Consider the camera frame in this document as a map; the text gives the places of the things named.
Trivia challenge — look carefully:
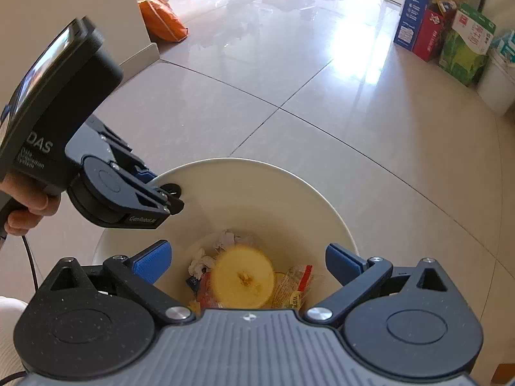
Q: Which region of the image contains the clear snack wrapper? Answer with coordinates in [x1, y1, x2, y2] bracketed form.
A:
[273, 264, 315, 310]

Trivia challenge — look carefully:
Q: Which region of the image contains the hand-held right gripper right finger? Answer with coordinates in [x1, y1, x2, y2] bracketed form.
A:
[303, 243, 471, 327]

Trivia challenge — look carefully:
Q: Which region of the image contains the person's left hand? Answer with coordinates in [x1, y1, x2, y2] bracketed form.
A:
[0, 176, 63, 238]

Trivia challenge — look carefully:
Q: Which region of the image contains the blue cardboard box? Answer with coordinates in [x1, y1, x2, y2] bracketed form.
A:
[393, 0, 430, 51]

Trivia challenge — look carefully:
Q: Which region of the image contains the orange bag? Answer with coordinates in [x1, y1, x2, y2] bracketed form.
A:
[136, 0, 189, 43]

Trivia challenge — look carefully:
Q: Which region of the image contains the white tissue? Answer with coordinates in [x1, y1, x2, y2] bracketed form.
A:
[214, 229, 243, 251]
[188, 249, 218, 275]

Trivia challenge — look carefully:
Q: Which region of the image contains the green cardboard box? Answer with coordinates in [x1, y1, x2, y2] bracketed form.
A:
[438, 3, 497, 86]

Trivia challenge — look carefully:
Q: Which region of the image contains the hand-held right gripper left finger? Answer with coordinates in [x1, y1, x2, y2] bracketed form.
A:
[38, 240, 198, 327]

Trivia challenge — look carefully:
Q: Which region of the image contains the white bucket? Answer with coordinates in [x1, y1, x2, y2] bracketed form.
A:
[476, 47, 515, 116]

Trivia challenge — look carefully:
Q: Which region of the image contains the person's white clothing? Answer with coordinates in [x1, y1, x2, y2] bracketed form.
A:
[0, 295, 30, 379]

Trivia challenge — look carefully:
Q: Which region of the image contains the white trash bin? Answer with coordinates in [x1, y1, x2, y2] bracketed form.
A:
[92, 158, 360, 311]

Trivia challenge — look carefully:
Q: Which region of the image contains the red cardboard box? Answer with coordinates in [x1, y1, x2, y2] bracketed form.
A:
[412, 2, 458, 63]

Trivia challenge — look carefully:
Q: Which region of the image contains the pale tissue pack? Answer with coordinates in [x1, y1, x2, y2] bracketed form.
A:
[492, 29, 515, 66]

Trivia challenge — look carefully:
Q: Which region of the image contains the yellow milk tea cup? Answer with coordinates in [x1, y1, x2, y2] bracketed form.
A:
[211, 244, 276, 310]

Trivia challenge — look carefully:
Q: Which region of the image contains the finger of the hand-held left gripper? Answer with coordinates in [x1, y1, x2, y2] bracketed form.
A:
[98, 126, 158, 183]
[115, 164, 185, 215]

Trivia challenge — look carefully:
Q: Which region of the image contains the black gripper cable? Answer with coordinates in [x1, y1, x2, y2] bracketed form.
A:
[22, 235, 40, 292]

